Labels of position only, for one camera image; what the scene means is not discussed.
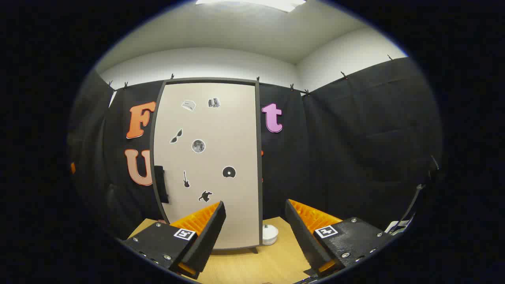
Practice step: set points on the white round lidded jar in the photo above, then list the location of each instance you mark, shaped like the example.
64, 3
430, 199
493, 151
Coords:
270, 236

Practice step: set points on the black backdrop cloth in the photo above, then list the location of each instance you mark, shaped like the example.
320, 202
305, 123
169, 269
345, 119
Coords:
355, 138

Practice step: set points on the dark grey cabinet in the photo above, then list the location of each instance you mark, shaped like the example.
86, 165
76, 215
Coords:
259, 165

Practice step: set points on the beige cabinet door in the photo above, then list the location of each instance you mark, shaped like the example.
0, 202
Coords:
213, 157

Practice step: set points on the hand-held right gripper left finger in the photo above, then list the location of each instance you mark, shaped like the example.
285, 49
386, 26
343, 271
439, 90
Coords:
209, 236

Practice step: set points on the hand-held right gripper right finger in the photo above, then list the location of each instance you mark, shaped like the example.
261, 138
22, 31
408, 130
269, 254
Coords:
302, 236

